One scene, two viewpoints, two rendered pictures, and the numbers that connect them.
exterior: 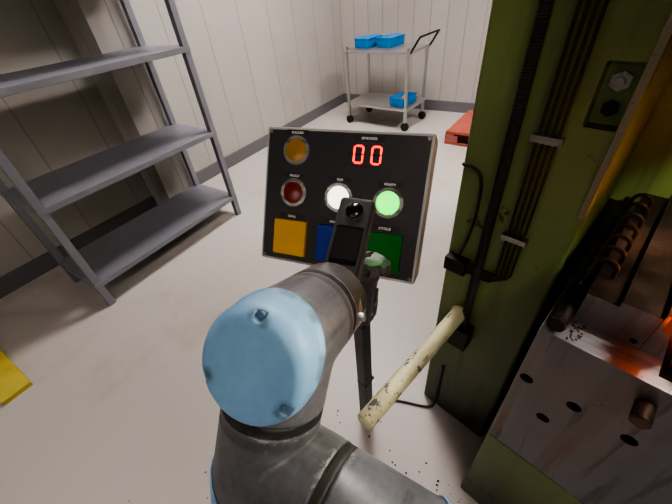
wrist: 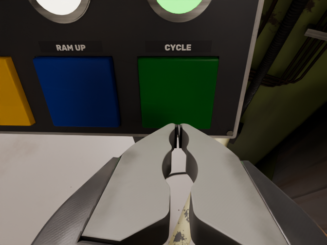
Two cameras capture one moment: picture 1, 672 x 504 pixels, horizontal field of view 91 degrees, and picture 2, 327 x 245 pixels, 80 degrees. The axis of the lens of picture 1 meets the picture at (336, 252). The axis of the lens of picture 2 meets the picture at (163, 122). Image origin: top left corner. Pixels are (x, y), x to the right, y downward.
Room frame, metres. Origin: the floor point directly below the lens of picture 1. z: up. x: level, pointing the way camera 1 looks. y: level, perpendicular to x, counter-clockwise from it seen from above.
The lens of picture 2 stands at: (0.38, -0.03, 1.17)
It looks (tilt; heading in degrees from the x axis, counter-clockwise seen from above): 59 degrees down; 342
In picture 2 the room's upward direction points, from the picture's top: 4 degrees counter-clockwise
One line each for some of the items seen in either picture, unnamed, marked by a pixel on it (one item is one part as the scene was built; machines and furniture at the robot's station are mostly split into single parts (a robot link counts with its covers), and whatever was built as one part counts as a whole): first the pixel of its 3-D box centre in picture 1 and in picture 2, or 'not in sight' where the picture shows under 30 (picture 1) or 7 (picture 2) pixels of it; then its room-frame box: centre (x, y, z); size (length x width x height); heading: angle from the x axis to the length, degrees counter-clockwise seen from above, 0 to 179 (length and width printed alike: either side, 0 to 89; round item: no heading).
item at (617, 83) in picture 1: (614, 95); not in sight; (0.53, -0.47, 1.25); 0.03 x 0.03 x 0.07; 41
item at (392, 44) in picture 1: (389, 80); not in sight; (4.18, -0.83, 0.47); 0.98 x 0.57 x 0.93; 55
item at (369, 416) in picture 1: (417, 360); (207, 174); (0.48, -0.19, 0.62); 0.44 x 0.05 x 0.05; 131
